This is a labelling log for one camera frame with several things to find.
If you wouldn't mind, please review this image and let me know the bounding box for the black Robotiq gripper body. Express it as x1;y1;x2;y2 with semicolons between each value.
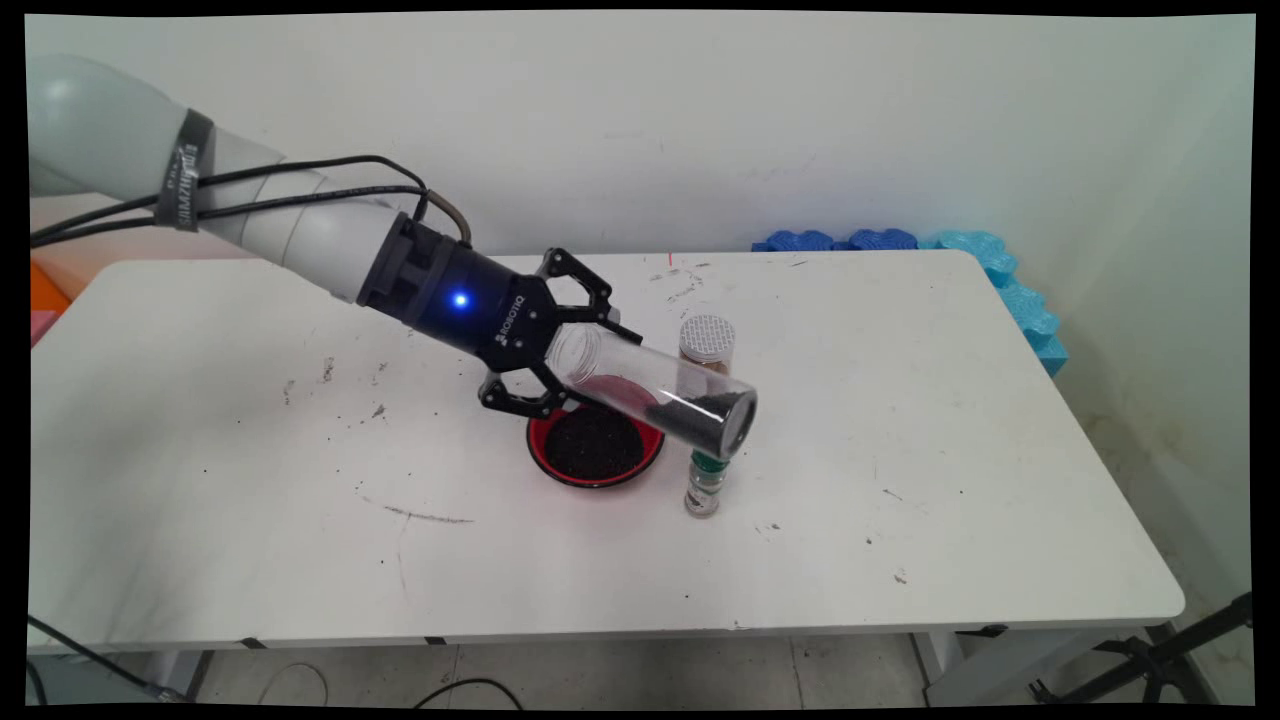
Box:
358;215;563;373

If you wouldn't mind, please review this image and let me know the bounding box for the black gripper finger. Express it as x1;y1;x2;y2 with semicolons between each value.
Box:
538;248;643;346
478;362;586;419

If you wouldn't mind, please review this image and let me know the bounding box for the clear plastic jar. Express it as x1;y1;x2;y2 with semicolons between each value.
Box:
545;322;758;461

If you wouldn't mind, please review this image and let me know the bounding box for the red bowl with dark grains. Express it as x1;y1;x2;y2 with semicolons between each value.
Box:
526;375;667;489

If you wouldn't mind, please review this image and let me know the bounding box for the nut jar with white lid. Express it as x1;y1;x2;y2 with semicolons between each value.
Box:
678;315;737;379

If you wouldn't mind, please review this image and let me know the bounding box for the spice bottle with green cap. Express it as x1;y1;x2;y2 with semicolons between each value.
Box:
684;450;729;518

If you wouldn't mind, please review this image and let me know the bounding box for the cyan foam mat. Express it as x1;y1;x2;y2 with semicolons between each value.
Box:
920;230;1069;379

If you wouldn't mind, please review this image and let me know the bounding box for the white table leg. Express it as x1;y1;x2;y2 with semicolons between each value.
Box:
912;628;1101;707
150;650;213;701

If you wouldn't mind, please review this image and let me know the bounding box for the black tripod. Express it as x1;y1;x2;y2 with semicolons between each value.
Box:
1030;592;1253;706

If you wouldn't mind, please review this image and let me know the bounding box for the black floor cable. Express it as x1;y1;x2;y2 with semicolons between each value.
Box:
28;615;191;701
415;677;526;709

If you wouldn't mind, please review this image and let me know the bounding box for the black strap on arm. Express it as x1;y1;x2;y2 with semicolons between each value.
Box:
155;108;216;233

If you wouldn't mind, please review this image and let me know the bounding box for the thin grey floor cable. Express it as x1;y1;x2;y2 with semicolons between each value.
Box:
258;662;329;706

